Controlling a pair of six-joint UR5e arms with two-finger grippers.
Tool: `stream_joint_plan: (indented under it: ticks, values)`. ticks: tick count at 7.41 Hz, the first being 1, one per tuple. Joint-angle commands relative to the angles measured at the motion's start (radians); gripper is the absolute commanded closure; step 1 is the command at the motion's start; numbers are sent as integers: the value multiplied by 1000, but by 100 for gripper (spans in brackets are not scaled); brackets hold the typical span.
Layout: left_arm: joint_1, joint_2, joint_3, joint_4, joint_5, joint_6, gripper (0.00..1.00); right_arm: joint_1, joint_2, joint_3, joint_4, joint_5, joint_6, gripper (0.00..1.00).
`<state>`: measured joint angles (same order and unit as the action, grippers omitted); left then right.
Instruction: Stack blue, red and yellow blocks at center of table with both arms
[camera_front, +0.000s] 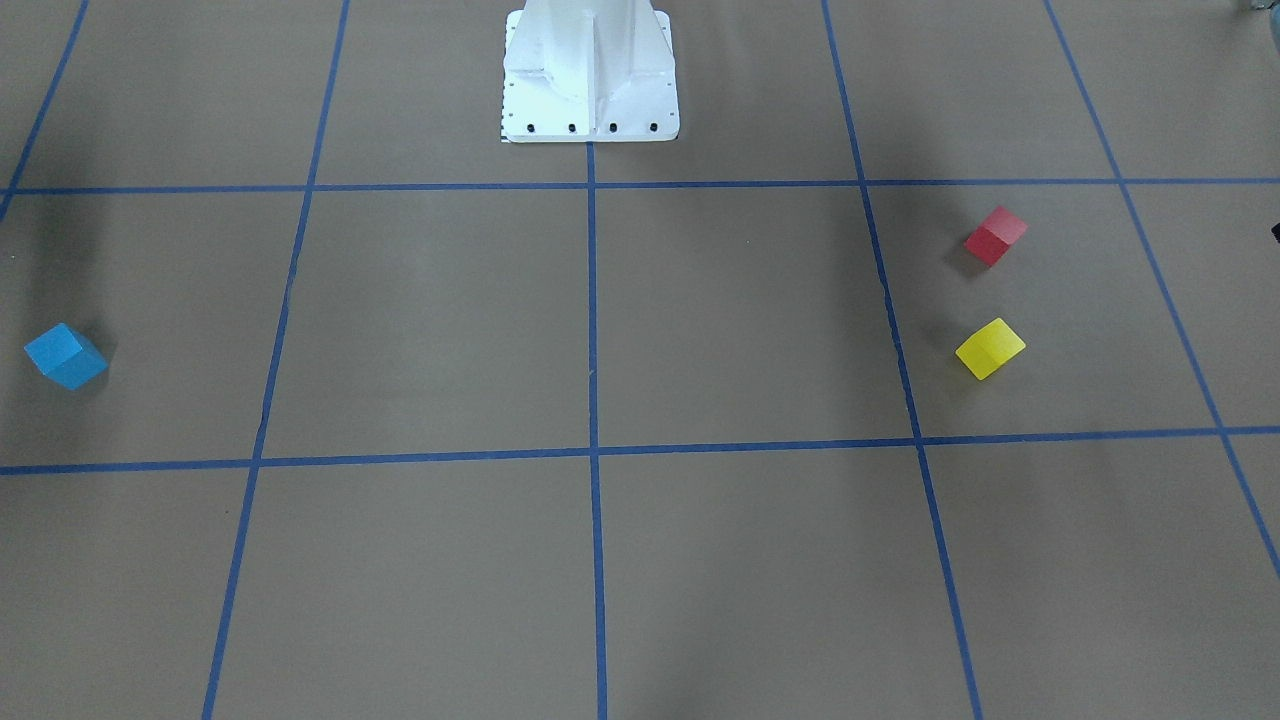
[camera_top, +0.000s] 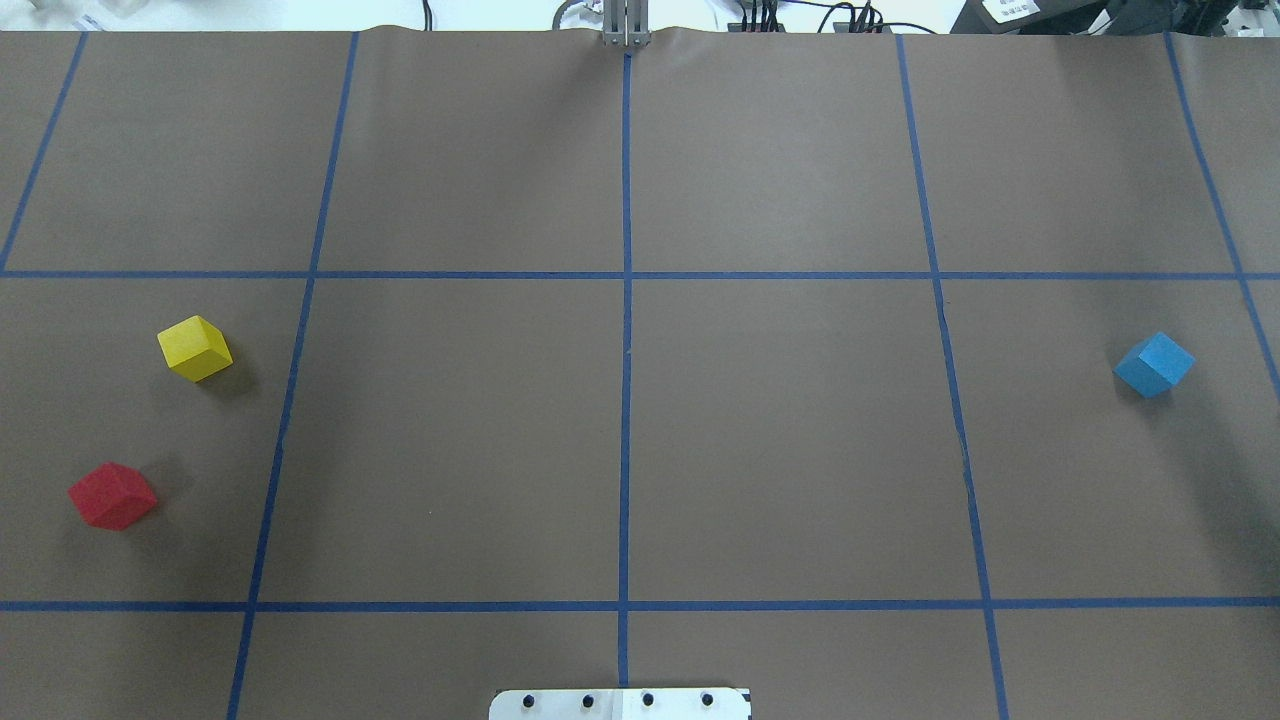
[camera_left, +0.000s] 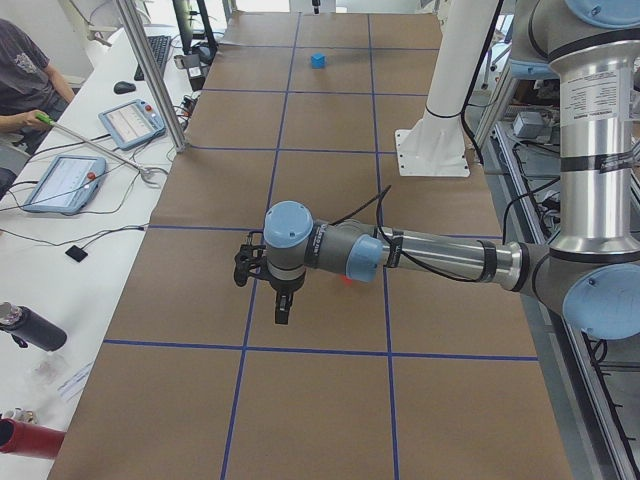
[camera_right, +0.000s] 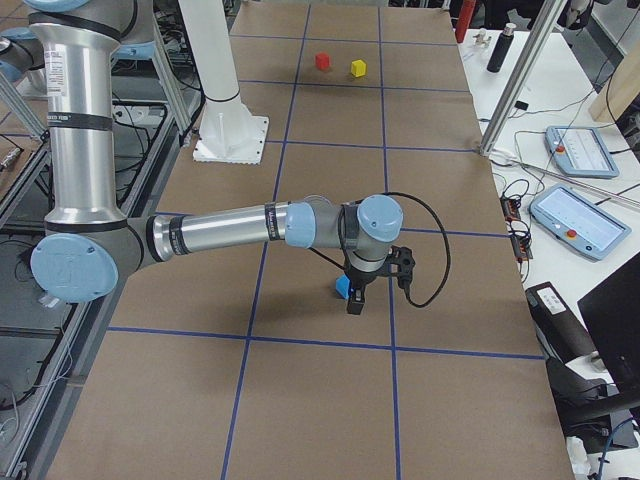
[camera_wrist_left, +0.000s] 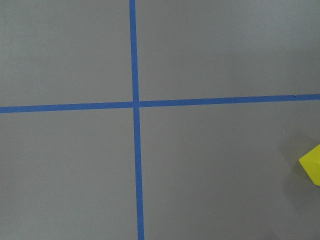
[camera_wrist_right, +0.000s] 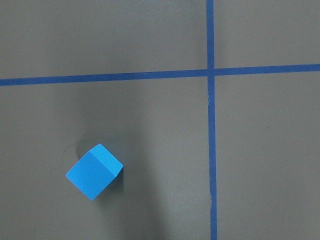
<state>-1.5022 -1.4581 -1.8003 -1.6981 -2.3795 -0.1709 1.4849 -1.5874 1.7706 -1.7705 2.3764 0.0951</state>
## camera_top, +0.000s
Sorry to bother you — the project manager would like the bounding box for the blue cube block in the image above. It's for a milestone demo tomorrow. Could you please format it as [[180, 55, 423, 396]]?
[[1114, 332, 1197, 398]]

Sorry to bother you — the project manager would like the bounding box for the aluminium frame post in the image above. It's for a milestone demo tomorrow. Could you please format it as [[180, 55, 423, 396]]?
[[600, 0, 652, 50]]

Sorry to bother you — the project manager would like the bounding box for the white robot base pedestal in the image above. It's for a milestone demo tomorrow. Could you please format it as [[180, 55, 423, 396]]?
[[488, 687, 753, 719]]

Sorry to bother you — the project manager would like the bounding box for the yellow cube block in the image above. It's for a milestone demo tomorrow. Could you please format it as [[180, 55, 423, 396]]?
[[156, 315, 234, 383]]

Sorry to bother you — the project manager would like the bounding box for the red cube block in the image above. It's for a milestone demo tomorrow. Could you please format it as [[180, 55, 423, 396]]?
[[67, 462, 157, 530]]

